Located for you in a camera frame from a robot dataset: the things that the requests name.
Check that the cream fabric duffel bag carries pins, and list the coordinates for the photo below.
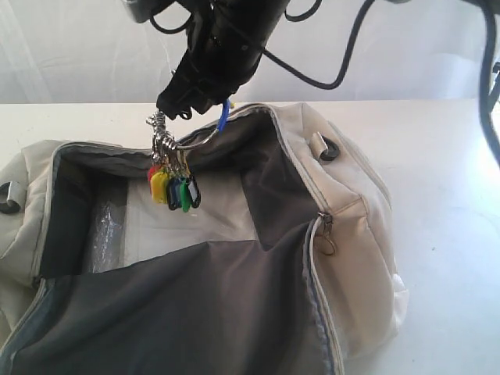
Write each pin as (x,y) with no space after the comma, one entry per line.
(286,267)

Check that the colourful key tag bunch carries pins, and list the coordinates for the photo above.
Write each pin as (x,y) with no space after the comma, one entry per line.
(170,179)

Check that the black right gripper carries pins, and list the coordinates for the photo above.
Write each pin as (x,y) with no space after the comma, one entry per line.
(225,44)

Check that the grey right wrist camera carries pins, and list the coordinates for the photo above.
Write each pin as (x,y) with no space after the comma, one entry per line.
(139,10)

